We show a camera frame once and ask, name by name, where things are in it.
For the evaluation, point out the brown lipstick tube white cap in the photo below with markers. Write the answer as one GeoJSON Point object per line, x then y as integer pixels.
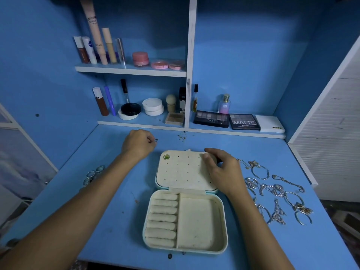
{"type": "Point", "coordinates": [102, 104]}

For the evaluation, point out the black cosmetic bottle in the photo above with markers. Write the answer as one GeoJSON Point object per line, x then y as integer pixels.
{"type": "Point", "coordinates": [182, 101]}

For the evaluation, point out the small pink perfume bottle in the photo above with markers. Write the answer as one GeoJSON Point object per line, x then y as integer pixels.
{"type": "Point", "coordinates": [224, 105]}

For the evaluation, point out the pile of silver rings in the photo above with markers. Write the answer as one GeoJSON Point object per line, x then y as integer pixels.
{"type": "Point", "coordinates": [90, 177]}

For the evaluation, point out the square brown powder compact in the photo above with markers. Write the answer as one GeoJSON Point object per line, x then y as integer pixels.
{"type": "Point", "coordinates": [174, 118]}

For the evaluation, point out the person's left hand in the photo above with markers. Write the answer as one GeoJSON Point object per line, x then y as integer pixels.
{"type": "Point", "coordinates": [138, 144]}

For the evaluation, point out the pink round jar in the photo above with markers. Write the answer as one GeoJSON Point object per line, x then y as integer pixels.
{"type": "Point", "coordinates": [140, 58]}

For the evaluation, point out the black makeup brush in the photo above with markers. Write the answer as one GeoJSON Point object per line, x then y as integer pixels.
{"type": "Point", "coordinates": [124, 90]}

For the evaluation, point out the white tube blue label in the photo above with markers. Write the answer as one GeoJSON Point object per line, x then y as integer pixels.
{"type": "Point", "coordinates": [90, 52]}

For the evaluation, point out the dark eyeshadow palette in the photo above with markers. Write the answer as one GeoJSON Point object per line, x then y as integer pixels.
{"type": "Point", "coordinates": [211, 119]}

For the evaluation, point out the person's right forearm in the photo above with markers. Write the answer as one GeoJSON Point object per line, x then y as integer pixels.
{"type": "Point", "coordinates": [259, 236]}

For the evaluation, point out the white slatted cabinet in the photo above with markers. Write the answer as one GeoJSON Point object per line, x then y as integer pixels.
{"type": "Point", "coordinates": [337, 143]}

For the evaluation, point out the white framed marbled panel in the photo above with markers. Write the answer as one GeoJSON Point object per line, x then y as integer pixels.
{"type": "Point", "coordinates": [19, 166]}

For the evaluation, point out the tall beige cosmetic tube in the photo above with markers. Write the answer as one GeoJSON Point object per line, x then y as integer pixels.
{"type": "Point", "coordinates": [94, 31]}

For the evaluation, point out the thin dark cosmetic bottle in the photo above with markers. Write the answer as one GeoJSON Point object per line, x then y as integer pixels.
{"type": "Point", "coordinates": [195, 98]}

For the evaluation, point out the beige makeup sponge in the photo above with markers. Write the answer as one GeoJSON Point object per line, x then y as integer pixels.
{"type": "Point", "coordinates": [171, 102]}

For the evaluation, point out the person's right hand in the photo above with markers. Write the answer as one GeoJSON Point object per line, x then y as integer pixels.
{"type": "Point", "coordinates": [225, 172]}

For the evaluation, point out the cream jewellery box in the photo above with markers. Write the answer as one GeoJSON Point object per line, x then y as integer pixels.
{"type": "Point", "coordinates": [197, 222]}

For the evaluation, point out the white shelf unit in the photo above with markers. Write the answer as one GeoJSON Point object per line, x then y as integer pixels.
{"type": "Point", "coordinates": [192, 31]}

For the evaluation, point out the black lettered eyeshadow palette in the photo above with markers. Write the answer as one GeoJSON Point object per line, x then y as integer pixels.
{"type": "Point", "coordinates": [244, 122]}

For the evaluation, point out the blue cosmetic tube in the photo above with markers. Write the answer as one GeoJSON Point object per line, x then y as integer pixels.
{"type": "Point", "coordinates": [110, 101]}

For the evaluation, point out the green stud earring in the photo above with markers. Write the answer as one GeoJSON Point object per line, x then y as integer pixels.
{"type": "Point", "coordinates": [166, 157]}

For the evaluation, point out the person's left forearm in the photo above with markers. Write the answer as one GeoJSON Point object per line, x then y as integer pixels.
{"type": "Point", "coordinates": [67, 216]}

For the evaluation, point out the short beige cosmetic tube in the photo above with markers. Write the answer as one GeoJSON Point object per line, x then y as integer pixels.
{"type": "Point", "coordinates": [109, 46]}

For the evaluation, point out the pink flat compact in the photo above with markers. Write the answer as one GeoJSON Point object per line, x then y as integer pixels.
{"type": "Point", "coordinates": [176, 66]}
{"type": "Point", "coordinates": [160, 64]}

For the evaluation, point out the white round cream jar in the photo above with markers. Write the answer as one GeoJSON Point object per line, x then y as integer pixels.
{"type": "Point", "coordinates": [152, 106]}

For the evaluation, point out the white flat box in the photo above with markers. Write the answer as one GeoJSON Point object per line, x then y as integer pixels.
{"type": "Point", "coordinates": [270, 124]}

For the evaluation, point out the white bowl black inside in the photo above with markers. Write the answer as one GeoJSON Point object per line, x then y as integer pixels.
{"type": "Point", "coordinates": [130, 109]}

